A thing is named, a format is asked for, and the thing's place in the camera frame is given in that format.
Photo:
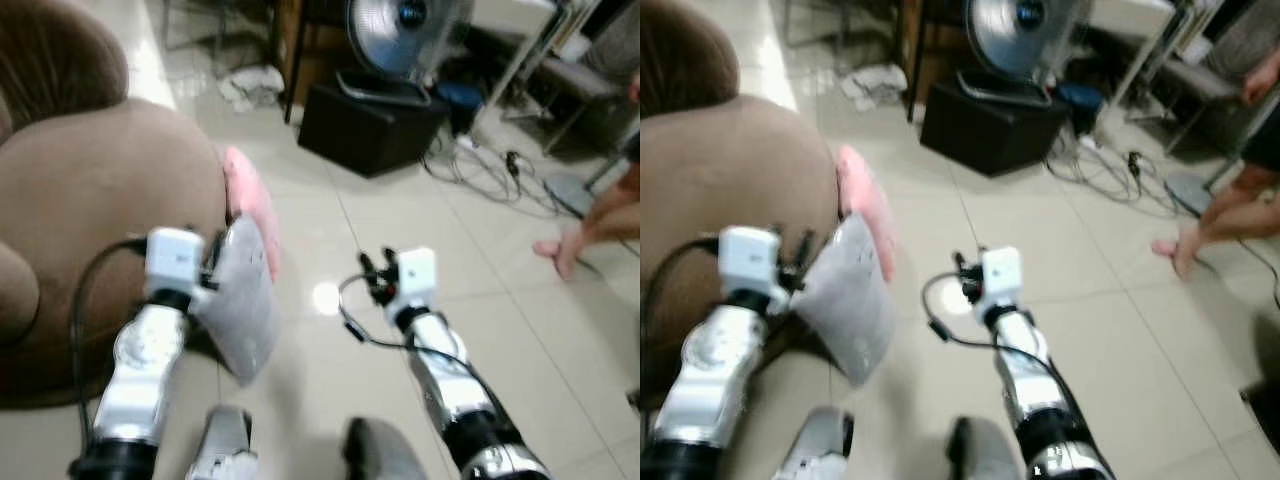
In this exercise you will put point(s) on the grey pillow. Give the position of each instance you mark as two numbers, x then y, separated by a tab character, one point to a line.
850	300
245	300

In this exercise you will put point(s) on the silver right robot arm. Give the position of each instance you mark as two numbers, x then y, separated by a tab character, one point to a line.
1035	390
450	380

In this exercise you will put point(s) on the pink pillow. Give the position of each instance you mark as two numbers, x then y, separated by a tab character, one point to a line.
868	195
250	190

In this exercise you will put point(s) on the brown fabric sofa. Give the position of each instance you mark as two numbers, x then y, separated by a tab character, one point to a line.
95	170
740	160

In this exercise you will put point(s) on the dark object on floor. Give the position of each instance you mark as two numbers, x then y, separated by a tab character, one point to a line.
1262	415

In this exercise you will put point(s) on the black box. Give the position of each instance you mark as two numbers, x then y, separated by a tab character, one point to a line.
365	130
990	130

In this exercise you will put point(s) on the grey right robot leg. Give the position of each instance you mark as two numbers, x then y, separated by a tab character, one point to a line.
980	455
380	455

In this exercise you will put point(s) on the grey robot leg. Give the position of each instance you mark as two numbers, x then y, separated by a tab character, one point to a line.
380	455
980	455
225	445
820	445

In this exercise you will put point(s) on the blue container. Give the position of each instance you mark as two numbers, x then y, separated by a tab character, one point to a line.
1080	100
460	100

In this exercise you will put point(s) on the grey left robot leg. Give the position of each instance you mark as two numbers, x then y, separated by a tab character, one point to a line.
820	445
225	445

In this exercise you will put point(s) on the white crumpled cloth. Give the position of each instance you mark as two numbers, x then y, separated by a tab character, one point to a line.
875	85
250	88

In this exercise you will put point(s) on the grey round stand base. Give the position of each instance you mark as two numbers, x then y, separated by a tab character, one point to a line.
1190	192
568	195

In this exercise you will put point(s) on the person with bare legs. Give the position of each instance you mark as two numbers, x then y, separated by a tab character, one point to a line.
1230	210
605	215

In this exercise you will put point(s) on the brown wooden cabinet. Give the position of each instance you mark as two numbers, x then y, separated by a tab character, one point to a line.
305	45
925	40

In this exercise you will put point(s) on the silver electric fan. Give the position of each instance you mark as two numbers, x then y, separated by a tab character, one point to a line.
390	35
1010	35

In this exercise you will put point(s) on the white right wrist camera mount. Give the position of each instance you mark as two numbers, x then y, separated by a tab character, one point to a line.
1002	272
417	272

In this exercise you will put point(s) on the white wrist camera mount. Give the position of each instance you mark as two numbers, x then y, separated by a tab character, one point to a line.
748	255
1002	272
173	255
417	272

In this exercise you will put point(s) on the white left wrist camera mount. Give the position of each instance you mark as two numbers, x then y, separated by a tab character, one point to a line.
173	255
748	255

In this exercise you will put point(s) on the metal frame table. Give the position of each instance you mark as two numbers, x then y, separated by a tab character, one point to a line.
1180	70
570	75

